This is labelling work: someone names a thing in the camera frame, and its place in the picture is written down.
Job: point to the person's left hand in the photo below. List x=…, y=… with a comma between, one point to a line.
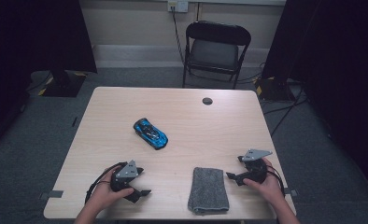
x=106, y=196

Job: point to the blue toy car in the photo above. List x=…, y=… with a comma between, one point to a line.
x=150, y=133

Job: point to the round table grommet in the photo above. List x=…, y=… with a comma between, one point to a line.
x=207, y=101

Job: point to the black stand base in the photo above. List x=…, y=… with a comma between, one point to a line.
x=63, y=85

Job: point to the dark curtain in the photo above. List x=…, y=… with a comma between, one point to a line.
x=32, y=37
x=337, y=62

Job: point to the grey tape strip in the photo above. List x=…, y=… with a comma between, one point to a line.
x=292, y=192
x=53, y=194

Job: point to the black folding chair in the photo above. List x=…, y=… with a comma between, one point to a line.
x=215, y=53

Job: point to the grey towel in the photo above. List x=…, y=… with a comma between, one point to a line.
x=207, y=191

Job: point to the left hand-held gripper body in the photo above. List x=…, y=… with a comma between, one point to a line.
x=126, y=171

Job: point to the white wall socket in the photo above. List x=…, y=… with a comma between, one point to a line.
x=178, y=5

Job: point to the black floor box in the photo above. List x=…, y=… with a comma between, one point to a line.
x=274, y=90

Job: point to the person's right hand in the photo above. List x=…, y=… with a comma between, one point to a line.
x=271, y=186

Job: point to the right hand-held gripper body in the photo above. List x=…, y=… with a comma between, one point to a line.
x=256, y=155

